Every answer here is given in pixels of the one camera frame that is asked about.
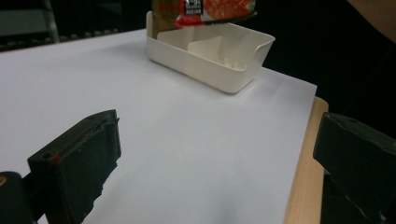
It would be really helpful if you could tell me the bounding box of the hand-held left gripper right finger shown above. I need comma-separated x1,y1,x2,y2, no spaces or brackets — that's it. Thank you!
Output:
312,111,396,224

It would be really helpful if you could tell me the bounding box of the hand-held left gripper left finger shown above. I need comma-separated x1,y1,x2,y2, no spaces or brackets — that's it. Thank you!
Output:
27,108,122,224

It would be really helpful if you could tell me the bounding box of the white divided plastic container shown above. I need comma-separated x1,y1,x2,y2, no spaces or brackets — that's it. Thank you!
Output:
145,10,276,94

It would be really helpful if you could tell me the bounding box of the gold snack packet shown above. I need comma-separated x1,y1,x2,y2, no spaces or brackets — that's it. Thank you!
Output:
151,0,181,40

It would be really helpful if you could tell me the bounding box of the red instant noodle packet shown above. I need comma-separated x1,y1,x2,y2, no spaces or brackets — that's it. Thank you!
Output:
175,0,259,29

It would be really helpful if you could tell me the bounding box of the wooden table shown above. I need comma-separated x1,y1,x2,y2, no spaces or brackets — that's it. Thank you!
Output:
283,96,330,224

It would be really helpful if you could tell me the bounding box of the white paper sheet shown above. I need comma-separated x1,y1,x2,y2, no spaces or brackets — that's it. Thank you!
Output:
0,28,318,224

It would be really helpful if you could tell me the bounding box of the white metal desk frame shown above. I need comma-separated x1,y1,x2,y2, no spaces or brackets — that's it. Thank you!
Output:
0,0,61,45

